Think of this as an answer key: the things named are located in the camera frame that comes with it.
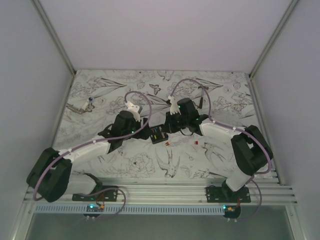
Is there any left controller board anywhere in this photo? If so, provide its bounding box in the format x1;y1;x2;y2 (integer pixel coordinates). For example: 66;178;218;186
83;203;104;220

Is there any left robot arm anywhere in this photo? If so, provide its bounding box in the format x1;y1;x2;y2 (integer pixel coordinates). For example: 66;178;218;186
26;110;152;203

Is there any metal latch with blue knob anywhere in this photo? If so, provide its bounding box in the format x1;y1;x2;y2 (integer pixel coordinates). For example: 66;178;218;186
66;97;95;115

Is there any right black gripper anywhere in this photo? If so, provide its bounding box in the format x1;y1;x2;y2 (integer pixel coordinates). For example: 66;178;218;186
161;110;188;134

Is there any purple cable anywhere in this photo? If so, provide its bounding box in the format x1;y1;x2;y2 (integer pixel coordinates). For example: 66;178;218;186
32;91;154;220
171;78;273;222

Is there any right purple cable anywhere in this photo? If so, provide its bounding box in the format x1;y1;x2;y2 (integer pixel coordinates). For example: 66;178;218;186
171;78;273;222

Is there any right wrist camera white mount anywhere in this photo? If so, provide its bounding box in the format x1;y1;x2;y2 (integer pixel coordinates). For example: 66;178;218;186
168;96;180;115

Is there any small hammer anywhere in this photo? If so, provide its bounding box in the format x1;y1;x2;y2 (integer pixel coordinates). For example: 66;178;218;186
198;86;209;109

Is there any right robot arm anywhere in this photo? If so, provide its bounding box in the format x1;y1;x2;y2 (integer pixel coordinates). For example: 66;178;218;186
164;96;274;203

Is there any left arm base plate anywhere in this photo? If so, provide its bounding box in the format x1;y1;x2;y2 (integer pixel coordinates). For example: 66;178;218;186
71;185;118;203

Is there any black fuse box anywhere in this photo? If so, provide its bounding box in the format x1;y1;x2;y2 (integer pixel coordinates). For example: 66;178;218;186
150;124;169;145

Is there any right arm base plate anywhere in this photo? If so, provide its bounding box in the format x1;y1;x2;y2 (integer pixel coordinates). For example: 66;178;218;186
205;185;251;203

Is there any slotted cable duct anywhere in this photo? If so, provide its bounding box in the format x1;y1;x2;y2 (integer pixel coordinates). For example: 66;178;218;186
34;203;224;216

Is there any right controller board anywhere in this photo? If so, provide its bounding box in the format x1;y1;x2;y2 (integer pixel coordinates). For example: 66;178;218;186
223;205;241;221

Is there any controller board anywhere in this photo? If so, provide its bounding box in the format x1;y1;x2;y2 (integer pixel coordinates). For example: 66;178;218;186
83;203;104;220
223;205;241;221

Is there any floral patterned mat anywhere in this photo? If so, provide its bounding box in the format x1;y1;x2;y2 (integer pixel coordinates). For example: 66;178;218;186
54;70;258;179

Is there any aluminium rail frame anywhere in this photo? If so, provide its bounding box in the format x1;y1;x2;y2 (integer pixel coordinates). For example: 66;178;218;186
23;174;298;205

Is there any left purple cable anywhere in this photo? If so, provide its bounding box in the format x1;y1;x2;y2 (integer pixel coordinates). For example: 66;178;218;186
32;91;154;220

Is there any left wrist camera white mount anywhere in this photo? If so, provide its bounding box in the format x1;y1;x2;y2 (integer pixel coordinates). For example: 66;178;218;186
125;101;141;122

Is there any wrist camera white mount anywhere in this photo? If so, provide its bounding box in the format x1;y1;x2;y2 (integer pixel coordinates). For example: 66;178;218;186
125;101;141;122
168;96;180;115

